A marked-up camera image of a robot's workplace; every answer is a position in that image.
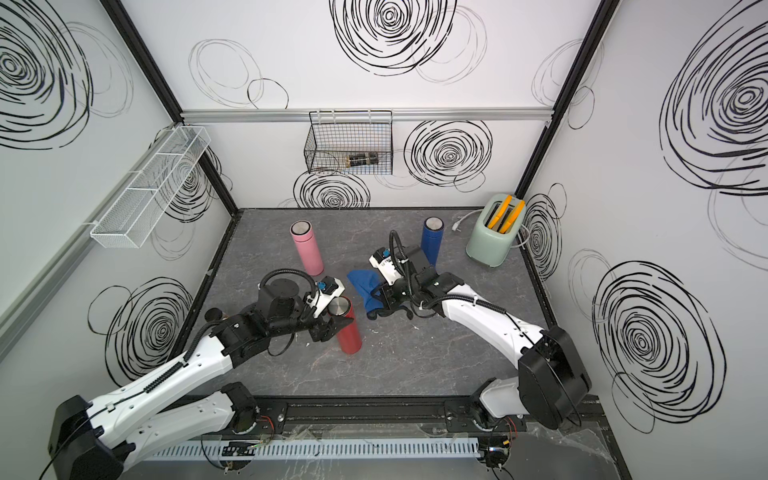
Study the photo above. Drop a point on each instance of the object in wire basket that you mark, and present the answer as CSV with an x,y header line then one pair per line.
x,y
357,159

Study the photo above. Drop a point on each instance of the white slotted cable duct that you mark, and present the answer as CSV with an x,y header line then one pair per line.
x,y
321,449

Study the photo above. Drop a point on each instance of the mint green toaster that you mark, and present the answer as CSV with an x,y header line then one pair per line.
x,y
495,230

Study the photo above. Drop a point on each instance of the black wire basket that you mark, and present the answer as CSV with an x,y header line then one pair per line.
x,y
334,134

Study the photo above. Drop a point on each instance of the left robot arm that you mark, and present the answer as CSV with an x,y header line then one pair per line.
x,y
104,437

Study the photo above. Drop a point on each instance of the pink thermos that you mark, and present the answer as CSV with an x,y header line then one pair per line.
x,y
304,239

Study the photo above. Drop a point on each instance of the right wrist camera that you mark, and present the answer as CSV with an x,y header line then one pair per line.
x,y
382,261

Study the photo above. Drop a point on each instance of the white mesh shelf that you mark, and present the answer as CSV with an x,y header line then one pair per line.
x,y
170,183

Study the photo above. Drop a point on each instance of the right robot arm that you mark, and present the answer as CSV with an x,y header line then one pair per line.
x,y
551,379

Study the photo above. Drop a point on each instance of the small brown jar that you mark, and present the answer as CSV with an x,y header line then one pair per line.
x,y
213,315

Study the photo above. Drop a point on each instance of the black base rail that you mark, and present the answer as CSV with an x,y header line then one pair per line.
x,y
452,414

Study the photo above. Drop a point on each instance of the blue thermos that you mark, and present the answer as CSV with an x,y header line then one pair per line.
x,y
432,235

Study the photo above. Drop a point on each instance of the blue cloth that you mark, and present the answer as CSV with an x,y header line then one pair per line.
x,y
365,282

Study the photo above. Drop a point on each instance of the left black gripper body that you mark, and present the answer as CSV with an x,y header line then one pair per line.
x,y
327,327

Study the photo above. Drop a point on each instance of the red thermos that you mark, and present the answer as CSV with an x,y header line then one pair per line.
x,y
341,312

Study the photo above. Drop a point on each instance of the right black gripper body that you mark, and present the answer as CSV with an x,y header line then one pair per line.
x,y
390,295

